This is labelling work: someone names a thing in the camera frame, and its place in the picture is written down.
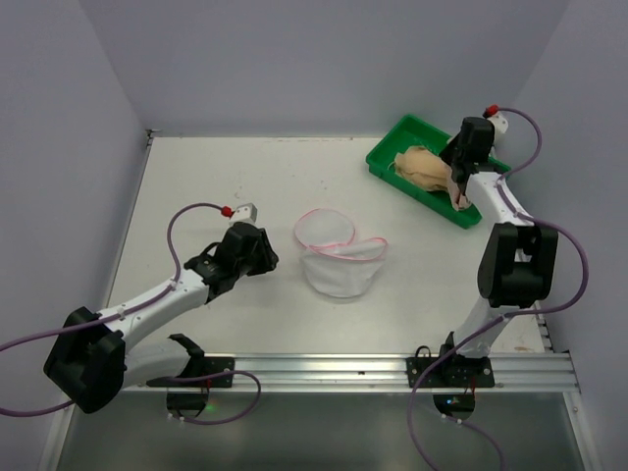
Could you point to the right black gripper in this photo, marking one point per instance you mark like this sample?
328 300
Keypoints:
461 168

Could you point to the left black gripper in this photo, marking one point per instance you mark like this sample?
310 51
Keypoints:
265 247

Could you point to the beige bra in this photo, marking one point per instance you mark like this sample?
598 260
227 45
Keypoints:
419 166

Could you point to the white mesh laundry bag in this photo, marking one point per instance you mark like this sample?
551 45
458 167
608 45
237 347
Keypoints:
335 261

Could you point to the pink bra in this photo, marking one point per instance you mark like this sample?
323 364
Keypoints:
458 200

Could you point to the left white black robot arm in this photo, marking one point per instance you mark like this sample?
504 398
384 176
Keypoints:
99 355

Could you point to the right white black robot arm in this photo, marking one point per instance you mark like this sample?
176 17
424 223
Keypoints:
516 267

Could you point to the green plastic tray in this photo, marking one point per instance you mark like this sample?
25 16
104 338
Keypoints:
411 131

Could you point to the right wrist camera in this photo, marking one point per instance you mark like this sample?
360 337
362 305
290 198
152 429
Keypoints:
493 114

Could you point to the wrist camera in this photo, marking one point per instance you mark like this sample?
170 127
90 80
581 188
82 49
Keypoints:
493 114
245 213

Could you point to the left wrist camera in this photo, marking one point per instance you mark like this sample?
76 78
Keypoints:
245 213

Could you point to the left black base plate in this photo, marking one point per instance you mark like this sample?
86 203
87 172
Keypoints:
217 366

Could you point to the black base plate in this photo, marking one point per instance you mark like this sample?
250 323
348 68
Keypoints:
456 371
217 366

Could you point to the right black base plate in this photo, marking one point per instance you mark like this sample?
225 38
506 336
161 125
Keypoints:
456 371

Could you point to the aluminium mounting rail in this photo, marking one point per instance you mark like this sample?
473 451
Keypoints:
363 373

